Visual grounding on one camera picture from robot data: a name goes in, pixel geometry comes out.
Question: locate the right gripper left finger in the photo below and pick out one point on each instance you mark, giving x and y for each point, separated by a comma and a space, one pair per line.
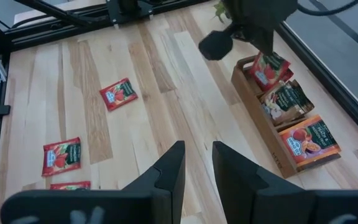
104, 208

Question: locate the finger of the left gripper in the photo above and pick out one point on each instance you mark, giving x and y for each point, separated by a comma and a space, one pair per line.
266, 42

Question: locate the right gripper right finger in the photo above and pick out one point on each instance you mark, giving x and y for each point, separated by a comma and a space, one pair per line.
291, 208

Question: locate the red tea packet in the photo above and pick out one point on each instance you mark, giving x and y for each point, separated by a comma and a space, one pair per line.
288, 76
269, 71
61, 157
70, 186
118, 94

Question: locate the orange tea packet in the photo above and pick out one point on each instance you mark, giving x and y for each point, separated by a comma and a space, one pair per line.
309, 140

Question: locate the green plant in white pot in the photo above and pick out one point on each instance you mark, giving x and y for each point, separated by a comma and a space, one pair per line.
220, 11

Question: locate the wooden compartment box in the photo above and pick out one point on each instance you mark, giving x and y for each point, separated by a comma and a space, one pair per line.
269, 140

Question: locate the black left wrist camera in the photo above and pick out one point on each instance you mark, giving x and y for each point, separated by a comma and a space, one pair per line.
214, 45

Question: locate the black aluminium table frame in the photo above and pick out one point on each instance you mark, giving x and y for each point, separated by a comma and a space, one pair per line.
57, 29

